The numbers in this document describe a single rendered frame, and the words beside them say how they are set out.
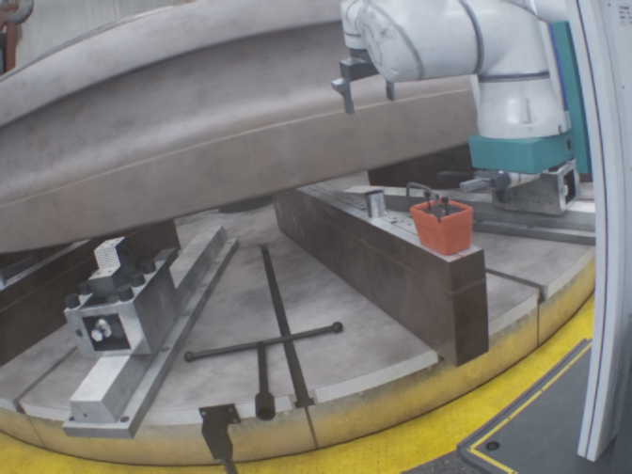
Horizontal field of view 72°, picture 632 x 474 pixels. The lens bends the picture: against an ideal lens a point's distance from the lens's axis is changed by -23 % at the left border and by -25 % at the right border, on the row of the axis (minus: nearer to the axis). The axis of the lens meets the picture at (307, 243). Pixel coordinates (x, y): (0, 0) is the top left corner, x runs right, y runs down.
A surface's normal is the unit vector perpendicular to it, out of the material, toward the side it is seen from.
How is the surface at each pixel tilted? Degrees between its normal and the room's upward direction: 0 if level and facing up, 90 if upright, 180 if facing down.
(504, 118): 71
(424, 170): 90
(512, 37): 92
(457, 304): 90
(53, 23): 90
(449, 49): 114
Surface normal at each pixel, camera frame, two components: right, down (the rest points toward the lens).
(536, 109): -0.06, -0.07
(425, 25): 0.07, 0.11
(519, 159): -0.85, 0.32
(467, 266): 0.30, 0.22
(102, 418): -0.07, 0.31
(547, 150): 0.49, 0.16
